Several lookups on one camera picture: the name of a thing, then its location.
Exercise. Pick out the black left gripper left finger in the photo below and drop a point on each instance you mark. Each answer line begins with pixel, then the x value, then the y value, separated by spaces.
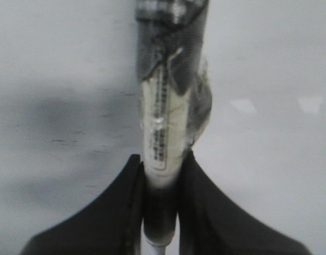
pixel 111 224

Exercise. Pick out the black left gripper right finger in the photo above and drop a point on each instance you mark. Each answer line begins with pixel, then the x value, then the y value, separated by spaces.
pixel 211 223

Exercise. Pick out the taped whiteboard marker pen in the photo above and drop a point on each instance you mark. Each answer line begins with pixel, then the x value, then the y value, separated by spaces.
pixel 175 104

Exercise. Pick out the white whiteboard with aluminium frame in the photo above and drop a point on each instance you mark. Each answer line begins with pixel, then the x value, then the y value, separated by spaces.
pixel 69 112

